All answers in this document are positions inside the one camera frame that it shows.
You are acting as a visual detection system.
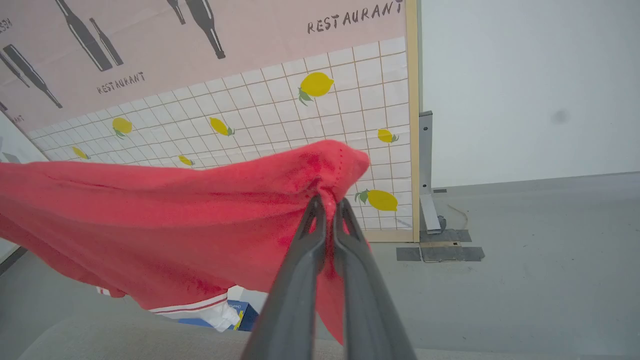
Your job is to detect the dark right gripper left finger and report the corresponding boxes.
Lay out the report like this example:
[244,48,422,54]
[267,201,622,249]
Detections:
[241,194,329,360]

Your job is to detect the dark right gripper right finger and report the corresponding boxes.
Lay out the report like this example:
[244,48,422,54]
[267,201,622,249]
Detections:
[332,197,419,360]

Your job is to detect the red garment with white stripes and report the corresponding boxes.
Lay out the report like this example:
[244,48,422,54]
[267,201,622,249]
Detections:
[0,139,372,346]

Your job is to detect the white box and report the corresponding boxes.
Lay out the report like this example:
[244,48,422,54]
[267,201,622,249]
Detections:
[227,285,271,315]

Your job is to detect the blue cardboard box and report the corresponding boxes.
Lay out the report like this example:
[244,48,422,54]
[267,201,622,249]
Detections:
[177,299,260,332]

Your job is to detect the large black floor tape patch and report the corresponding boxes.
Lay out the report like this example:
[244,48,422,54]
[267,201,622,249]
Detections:
[420,245,486,263]

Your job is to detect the black floor tape strip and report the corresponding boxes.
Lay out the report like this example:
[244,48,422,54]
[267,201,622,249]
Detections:
[419,228,472,244]

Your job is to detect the grey metal partition support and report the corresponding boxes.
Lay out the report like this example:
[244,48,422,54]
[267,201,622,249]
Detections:
[418,110,444,235]

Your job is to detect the lemon tile print partition panel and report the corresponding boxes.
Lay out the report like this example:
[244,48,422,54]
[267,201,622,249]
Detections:
[0,0,422,244]

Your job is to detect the thin yellowish floor cable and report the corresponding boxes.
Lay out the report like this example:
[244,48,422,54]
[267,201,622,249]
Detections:
[446,203,470,231]

